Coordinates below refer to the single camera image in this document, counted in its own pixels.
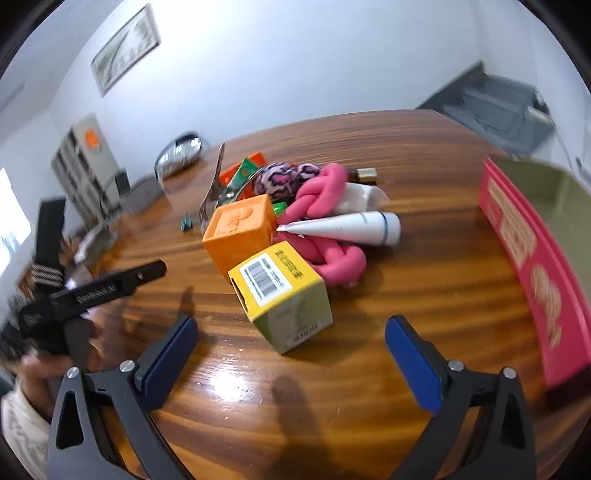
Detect grey staircase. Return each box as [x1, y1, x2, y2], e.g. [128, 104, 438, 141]
[416, 60, 555, 155]

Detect person's left hand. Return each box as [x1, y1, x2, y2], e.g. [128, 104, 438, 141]
[16, 322, 106, 416]

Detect pink knotted plush rope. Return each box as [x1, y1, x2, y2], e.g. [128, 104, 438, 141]
[272, 164, 368, 288]

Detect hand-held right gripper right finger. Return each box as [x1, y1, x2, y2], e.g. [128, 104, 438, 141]
[385, 315, 539, 480]

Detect shiny silver bag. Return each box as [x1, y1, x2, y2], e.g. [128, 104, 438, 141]
[154, 131, 204, 178]

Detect green card package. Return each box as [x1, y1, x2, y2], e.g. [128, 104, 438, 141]
[229, 158, 260, 190]

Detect white cable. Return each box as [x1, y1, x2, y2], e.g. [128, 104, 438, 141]
[551, 117, 580, 172]

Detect metal tongs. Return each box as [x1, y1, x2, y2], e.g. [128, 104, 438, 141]
[198, 143, 254, 227]

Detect red tin container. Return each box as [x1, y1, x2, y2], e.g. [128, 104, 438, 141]
[478, 157, 591, 402]

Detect small white squeeze tube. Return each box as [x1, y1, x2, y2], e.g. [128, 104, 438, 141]
[344, 182, 391, 213]

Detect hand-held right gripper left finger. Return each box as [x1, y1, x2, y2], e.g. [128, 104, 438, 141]
[46, 315, 199, 480]

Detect grey shelf cabinet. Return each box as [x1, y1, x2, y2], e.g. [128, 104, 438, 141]
[51, 113, 123, 227]

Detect orange cube box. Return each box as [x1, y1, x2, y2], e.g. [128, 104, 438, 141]
[202, 194, 278, 278]

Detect white tube blue ring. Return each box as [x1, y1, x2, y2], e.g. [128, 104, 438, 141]
[277, 211, 402, 245]

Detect framed wall picture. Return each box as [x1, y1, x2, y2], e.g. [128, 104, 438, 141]
[91, 4, 161, 97]

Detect pink leopard plush toy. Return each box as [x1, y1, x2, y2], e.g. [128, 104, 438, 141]
[252, 162, 324, 200]

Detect yellow green carton box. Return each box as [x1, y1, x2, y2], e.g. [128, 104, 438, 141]
[228, 241, 334, 355]

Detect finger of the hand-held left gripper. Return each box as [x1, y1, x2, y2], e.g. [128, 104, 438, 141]
[113, 259, 168, 294]

